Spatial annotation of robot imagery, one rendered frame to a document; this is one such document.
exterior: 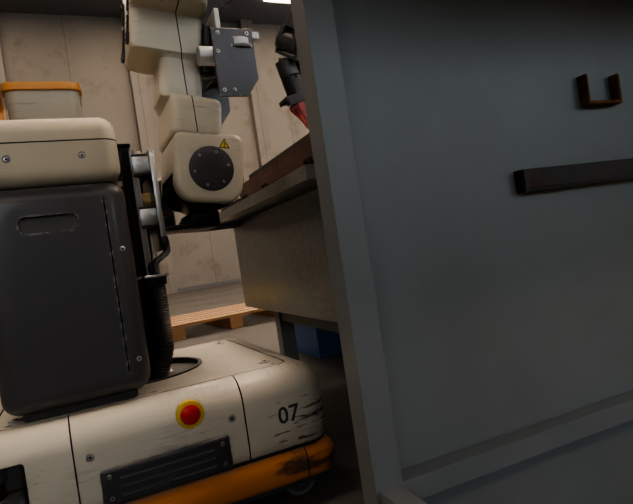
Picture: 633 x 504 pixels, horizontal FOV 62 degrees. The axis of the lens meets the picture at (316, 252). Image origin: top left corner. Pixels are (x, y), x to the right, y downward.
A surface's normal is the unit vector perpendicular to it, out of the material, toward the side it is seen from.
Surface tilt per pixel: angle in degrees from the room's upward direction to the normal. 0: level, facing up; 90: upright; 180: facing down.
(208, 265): 90
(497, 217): 90
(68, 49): 90
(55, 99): 92
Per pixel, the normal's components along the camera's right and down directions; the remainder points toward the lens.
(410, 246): 0.38, -0.05
